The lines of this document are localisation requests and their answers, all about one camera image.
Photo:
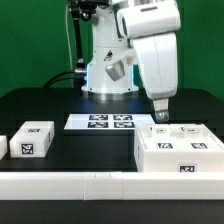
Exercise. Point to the white cabinet body box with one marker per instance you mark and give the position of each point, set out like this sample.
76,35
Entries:
177,160

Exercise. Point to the white L-shaped boundary rail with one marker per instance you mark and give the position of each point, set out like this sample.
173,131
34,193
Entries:
78,169

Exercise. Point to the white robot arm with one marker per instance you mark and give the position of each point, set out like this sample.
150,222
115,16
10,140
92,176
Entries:
135,32

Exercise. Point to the white block at left edge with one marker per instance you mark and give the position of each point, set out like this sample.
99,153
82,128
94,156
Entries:
3,146

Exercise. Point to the white cabinet top block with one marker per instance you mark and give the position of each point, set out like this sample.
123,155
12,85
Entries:
33,139

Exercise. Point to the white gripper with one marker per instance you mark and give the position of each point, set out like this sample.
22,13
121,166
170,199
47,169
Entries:
157,61

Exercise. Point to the white flat marker base plate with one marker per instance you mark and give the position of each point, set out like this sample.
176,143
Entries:
106,121

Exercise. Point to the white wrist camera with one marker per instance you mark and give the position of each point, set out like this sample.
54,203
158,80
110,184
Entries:
116,67

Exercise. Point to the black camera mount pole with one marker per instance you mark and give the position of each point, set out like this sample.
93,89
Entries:
80,10

